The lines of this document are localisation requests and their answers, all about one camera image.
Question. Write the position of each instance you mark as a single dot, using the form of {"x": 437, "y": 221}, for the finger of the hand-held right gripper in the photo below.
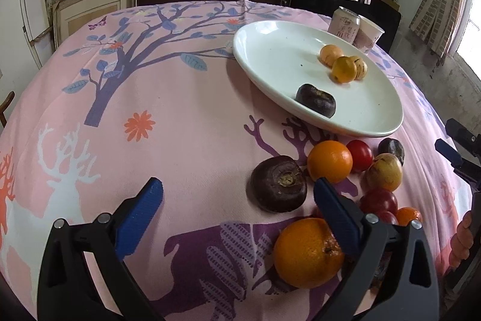
{"x": 461, "y": 133}
{"x": 448, "y": 151}

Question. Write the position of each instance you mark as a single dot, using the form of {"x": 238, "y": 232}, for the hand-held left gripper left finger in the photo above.
{"x": 141, "y": 215}

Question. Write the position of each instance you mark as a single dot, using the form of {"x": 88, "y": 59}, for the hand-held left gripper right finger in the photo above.
{"x": 336, "y": 215}

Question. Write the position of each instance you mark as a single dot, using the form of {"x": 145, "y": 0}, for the large orange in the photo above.
{"x": 306, "y": 255}

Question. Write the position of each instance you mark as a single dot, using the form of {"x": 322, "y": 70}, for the medium orange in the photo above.
{"x": 330, "y": 160}

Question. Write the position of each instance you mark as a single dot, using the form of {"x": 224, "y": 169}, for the small dark purple fruit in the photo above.
{"x": 391, "y": 150}

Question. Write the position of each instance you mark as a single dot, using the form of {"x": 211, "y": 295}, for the pale yellow passion fruit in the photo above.
{"x": 384, "y": 172}

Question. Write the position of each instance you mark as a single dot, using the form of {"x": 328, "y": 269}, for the large dark purple fruit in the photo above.
{"x": 278, "y": 183}

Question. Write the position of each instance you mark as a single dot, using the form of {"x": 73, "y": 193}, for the small orange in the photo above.
{"x": 409, "y": 215}

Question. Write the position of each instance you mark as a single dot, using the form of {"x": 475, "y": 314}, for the white plate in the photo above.
{"x": 278, "y": 54}

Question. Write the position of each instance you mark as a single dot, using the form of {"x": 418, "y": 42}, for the person's right hand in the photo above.
{"x": 463, "y": 238}

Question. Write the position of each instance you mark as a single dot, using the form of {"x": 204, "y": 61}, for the bright window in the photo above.
{"x": 471, "y": 27}

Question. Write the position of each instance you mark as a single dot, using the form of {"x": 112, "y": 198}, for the flat dark purple fruit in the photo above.
{"x": 315, "y": 100}

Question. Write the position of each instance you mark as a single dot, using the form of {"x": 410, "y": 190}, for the pale striped round fruit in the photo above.
{"x": 361, "y": 66}

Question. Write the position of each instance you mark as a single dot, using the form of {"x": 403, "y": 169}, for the pink printed tablecloth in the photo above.
{"x": 188, "y": 99}

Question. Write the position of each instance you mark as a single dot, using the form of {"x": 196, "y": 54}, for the brick pattern curtain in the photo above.
{"x": 437, "y": 5}

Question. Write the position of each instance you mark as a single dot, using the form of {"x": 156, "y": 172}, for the yellow-orange round fruit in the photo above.
{"x": 342, "y": 70}

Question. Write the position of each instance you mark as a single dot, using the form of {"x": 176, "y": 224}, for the white paper cup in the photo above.
{"x": 367, "y": 37}

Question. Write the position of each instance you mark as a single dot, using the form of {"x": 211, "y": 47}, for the pale orange round fruit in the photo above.
{"x": 330, "y": 53}

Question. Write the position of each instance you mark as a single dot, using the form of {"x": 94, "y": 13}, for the pink drink can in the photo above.
{"x": 342, "y": 24}

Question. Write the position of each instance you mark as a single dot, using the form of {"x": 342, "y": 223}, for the wooden chair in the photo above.
{"x": 7, "y": 106}

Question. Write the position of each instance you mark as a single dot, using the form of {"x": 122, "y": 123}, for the beige picture frame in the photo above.
{"x": 90, "y": 12}

